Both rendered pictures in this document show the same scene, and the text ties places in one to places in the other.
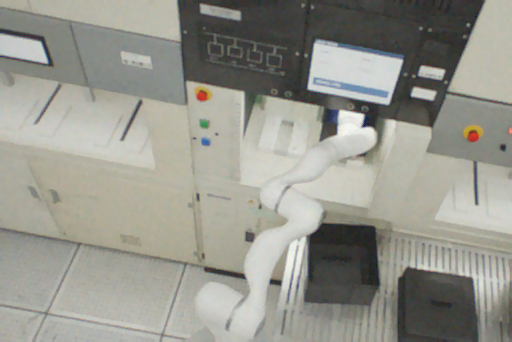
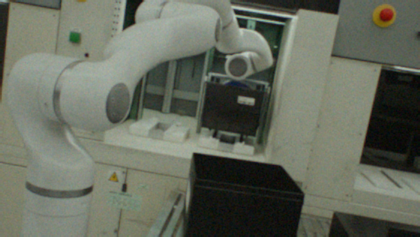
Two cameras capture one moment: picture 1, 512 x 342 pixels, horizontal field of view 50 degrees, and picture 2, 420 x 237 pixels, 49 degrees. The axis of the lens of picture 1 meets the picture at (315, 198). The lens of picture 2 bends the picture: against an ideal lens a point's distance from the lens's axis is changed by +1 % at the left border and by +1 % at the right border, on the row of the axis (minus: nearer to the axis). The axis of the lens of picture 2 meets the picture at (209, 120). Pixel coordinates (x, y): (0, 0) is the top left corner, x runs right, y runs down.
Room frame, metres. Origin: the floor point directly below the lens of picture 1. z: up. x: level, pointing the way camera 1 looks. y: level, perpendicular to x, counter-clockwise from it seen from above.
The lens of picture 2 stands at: (-0.09, -0.13, 1.25)
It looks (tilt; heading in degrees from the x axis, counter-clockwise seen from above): 9 degrees down; 5
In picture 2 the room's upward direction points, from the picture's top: 10 degrees clockwise
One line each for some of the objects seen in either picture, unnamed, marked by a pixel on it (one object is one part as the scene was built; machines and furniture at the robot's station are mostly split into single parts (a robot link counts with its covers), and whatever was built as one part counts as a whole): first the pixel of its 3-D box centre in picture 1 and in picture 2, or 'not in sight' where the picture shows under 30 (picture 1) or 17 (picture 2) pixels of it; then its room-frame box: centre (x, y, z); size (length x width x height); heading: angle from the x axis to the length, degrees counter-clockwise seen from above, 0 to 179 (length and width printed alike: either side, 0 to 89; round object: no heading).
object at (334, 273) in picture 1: (340, 263); (238, 201); (1.11, -0.15, 0.85); 0.28 x 0.28 x 0.17; 10
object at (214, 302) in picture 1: (223, 313); (54, 120); (0.71, 0.22, 1.07); 0.19 x 0.12 x 0.24; 71
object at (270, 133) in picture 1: (284, 136); (161, 128); (1.69, 0.20, 0.89); 0.22 x 0.21 x 0.04; 1
